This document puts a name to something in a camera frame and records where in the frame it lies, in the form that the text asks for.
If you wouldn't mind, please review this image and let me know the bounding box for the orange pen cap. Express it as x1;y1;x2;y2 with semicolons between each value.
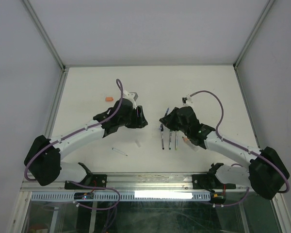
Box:
105;97;113;102

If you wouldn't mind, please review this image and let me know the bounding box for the aluminium mounting rail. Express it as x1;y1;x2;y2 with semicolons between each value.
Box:
21;171;209;192

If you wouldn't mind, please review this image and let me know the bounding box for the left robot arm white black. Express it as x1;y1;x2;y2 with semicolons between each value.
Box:
24;99;148;189

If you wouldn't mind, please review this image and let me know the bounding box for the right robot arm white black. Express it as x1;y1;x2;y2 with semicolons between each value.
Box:
160;106;290;200

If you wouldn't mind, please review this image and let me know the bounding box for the white slotted cable duct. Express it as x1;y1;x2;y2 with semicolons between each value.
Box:
31;191;211;202

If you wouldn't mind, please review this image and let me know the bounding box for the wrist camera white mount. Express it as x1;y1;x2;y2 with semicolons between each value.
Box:
182;95;194;106
123;90;138;108

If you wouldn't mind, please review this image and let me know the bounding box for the silver green tip pen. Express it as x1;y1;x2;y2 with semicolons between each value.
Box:
175;131;178;150

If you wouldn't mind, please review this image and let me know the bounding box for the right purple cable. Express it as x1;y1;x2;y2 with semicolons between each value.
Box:
189;90;291;194

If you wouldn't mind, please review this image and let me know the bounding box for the white black end pen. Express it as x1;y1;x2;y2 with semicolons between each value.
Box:
161;126;165;150

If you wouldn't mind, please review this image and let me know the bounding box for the white green end pen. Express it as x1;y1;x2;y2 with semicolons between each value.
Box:
168;130;173;150

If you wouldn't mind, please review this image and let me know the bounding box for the purple cable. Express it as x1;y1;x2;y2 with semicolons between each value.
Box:
189;90;291;194
24;79;124;182

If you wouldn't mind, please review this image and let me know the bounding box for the orange tip marker clear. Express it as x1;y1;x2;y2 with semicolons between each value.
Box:
182;137;198;152

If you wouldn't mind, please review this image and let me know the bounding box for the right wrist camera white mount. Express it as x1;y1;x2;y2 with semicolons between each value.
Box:
182;95;194;106

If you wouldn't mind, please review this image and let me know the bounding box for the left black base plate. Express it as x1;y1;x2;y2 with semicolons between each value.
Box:
64;173;107;190

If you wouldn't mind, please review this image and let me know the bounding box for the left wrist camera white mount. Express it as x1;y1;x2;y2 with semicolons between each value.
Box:
123;90;138;108

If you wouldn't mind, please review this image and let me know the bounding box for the dark blue barrel pen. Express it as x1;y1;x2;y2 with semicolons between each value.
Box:
159;107;169;131

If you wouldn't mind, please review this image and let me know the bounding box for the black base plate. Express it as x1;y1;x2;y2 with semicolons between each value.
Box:
192;174;211;191
64;173;107;190

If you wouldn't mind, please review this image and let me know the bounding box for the white blue end pen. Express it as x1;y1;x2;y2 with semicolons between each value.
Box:
112;148;128;156

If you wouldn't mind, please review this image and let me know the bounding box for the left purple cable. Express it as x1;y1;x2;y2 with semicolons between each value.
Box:
24;79;124;182

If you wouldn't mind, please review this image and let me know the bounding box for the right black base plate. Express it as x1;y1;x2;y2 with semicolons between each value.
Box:
192;174;211;191

